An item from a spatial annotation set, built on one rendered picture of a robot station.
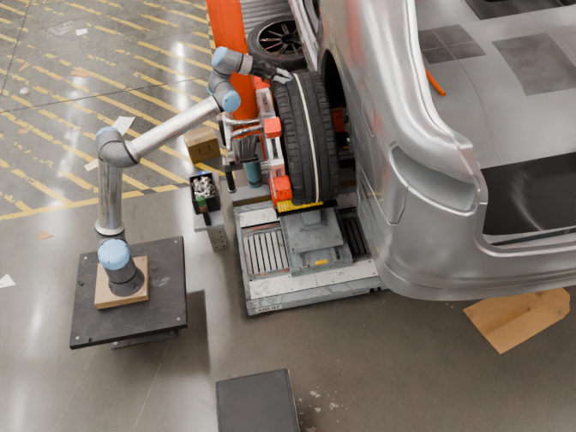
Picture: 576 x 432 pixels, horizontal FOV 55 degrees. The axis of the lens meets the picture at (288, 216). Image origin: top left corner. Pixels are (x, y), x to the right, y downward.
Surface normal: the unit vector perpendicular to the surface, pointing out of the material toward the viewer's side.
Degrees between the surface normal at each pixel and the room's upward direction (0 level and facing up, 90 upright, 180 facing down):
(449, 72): 2
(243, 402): 0
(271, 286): 0
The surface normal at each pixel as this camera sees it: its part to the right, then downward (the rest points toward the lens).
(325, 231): -0.09, -0.66
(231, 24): 0.16, 0.73
